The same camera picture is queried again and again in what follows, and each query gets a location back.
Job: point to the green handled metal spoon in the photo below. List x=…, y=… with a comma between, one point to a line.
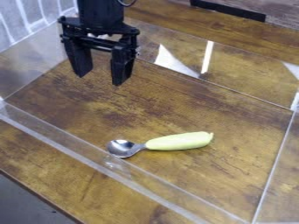
x=126, y=149

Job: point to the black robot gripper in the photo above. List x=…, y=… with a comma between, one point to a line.
x=99, y=29

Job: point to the black bar in background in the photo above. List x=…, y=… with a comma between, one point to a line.
x=249, y=14

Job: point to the clear acrylic enclosure walls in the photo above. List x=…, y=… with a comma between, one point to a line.
x=191, y=85

